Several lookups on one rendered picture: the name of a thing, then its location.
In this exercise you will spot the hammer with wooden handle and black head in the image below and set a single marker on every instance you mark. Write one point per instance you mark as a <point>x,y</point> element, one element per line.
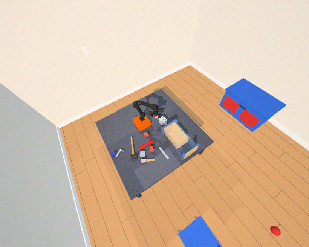
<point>133,155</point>

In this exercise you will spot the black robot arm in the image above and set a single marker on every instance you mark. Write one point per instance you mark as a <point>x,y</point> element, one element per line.
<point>154,107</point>

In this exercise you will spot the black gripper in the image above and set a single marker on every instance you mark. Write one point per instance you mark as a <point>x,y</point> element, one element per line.
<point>152,113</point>

